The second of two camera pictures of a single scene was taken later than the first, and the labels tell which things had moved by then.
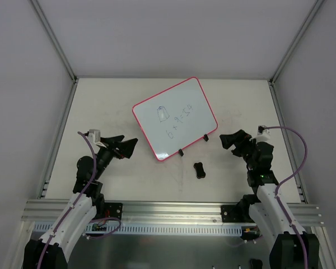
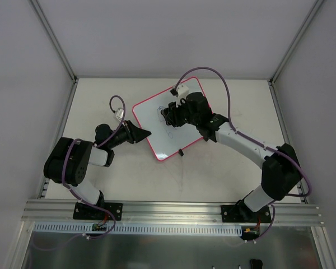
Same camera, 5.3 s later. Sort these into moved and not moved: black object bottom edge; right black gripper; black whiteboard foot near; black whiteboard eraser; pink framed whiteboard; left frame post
Moved: right black gripper; black whiteboard eraser
Not moved: black whiteboard foot near; left frame post; pink framed whiteboard; black object bottom edge
